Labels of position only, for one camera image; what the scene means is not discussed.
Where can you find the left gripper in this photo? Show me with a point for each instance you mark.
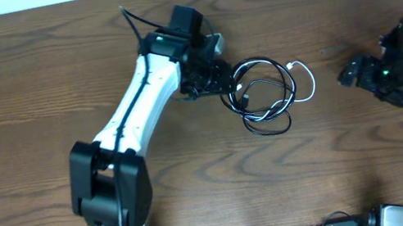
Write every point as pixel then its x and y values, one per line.
pixel 210 80

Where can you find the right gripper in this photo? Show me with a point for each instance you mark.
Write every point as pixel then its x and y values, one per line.
pixel 363 74

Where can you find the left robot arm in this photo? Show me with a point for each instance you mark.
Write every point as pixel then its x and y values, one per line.
pixel 108 177

